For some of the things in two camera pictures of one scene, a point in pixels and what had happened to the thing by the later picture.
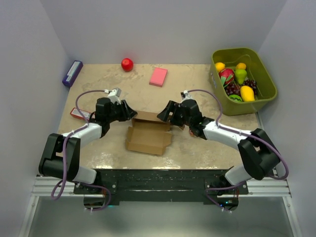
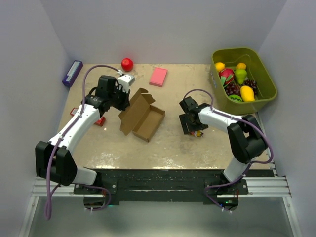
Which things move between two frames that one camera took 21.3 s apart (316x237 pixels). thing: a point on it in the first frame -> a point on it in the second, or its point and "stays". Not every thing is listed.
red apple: x=127 y=64 stays
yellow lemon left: x=219 y=66 stays
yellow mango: x=247 y=94 stays
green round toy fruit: x=235 y=98 stays
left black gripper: x=127 y=113 -> x=126 y=102
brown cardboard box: x=148 y=134 -> x=141 y=118
